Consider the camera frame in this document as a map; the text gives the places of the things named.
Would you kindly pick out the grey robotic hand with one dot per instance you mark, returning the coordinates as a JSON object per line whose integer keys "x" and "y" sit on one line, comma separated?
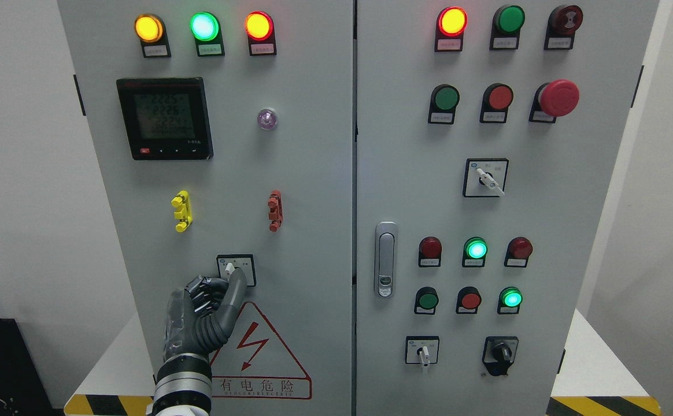
{"x": 202, "y": 316}

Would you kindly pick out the white rotary selector switch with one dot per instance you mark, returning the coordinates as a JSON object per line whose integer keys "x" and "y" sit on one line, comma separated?
{"x": 422, "y": 350}
{"x": 226, "y": 263}
{"x": 485, "y": 178}

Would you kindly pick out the silver black robot forearm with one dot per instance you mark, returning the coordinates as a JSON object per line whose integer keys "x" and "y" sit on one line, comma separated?
{"x": 183, "y": 387}

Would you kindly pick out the yellow indicator light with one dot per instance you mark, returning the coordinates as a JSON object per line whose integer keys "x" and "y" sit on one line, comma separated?
{"x": 151, "y": 31}

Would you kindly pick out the red electric hazard warning sticker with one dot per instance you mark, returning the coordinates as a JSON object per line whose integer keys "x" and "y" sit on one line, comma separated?
{"x": 256, "y": 363}

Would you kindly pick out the yellow terminal connector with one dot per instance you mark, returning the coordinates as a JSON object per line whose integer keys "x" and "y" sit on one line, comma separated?
{"x": 182, "y": 211}

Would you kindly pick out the red terminal connector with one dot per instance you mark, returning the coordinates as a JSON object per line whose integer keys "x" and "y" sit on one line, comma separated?
{"x": 275, "y": 207}

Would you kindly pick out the grey left cabinet door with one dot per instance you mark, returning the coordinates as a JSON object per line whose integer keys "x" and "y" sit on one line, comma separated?
{"x": 303, "y": 270}

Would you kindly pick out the grey cabinet door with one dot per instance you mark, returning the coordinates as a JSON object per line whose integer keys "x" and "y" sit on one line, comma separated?
{"x": 303, "y": 270}
{"x": 412, "y": 173}

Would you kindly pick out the black digital power meter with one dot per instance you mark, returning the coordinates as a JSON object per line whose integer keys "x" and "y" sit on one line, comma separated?
{"x": 166, "y": 118}

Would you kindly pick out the green push button lower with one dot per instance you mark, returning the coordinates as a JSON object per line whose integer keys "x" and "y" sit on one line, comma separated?
{"x": 426, "y": 301}

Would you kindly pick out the green push button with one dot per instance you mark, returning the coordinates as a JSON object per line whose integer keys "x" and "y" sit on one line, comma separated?
{"x": 426, "y": 301}
{"x": 505, "y": 28}

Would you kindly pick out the dark red indicator light left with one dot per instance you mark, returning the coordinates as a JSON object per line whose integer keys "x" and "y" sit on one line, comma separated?
{"x": 429, "y": 252}

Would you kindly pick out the dark red indicator light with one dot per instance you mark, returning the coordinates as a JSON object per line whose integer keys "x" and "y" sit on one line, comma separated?
{"x": 429, "y": 252}
{"x": 518, "y": 252}

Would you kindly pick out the red push button lower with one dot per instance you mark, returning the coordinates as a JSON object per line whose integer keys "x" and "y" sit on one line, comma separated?
{"x": 468, "y": 300}

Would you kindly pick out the lit green indicator light middle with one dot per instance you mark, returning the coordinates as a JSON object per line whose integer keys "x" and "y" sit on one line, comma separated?
{"x": 474, "y": 252}

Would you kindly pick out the green indicator light top left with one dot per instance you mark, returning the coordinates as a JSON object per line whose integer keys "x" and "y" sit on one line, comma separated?
{"x": 207, "y": 33}

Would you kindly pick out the red-orange indicator light top left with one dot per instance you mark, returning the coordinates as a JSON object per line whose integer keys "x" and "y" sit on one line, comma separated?
{"x": 260, "y": 34}

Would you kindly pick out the lit green button lower right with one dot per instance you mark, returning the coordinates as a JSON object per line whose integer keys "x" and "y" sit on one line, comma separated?
{"x": 509, "y": 301}

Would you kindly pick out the dark red indicator light right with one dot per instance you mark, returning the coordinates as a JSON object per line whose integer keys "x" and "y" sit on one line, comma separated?
{"x": 518, "y": 252}

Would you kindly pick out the green push button second row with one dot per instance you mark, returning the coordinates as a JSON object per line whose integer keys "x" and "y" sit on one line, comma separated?
{"x": 443, "y": 104}

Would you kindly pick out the grey right cabinet door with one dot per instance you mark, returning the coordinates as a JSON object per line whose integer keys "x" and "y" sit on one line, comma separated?
{"x": 412, "y": 173}

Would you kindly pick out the red push button second row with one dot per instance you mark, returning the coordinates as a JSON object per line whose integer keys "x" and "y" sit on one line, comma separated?
{"x": 495, "y": 103}

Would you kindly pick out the lit red indicator light right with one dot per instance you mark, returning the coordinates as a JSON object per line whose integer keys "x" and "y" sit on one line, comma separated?
{"x": 450, "y": 27}

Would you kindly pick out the white platform with hazard stripes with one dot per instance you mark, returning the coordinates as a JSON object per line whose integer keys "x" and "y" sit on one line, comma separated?
{"x": 592, "y": 380}

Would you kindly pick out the red mushroom emergency stop button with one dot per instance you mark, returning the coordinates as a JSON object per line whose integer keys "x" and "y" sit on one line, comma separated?
{"x": 552, "y": 100}

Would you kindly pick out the green push button top right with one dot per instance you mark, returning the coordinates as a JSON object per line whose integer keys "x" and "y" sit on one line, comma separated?
{"x": 505, "y": 28}

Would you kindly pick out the dark red buzzer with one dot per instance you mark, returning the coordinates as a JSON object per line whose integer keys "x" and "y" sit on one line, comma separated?
{"x": 563, "y": 22}

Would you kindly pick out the silver cabinet door handle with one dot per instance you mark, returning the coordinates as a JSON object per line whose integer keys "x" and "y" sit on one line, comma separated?
{"x": 384, "y": 263}

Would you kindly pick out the black rotary knob switch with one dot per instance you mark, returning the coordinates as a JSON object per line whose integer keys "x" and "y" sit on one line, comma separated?
{"x": 499, "y": 354}

